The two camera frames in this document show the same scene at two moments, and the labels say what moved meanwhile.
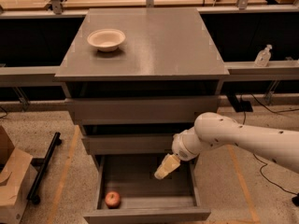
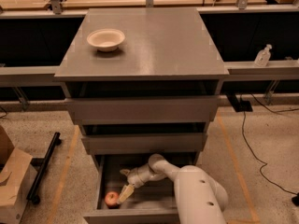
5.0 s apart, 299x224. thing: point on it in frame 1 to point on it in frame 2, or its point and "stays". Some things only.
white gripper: (181, 148) to (135, 177)
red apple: (112, 200) stays
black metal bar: (42, 162) stays
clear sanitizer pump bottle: (263, 57) stays
